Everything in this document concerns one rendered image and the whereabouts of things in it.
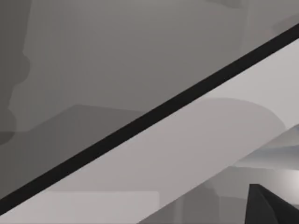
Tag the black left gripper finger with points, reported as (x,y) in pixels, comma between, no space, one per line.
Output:
(264,207)

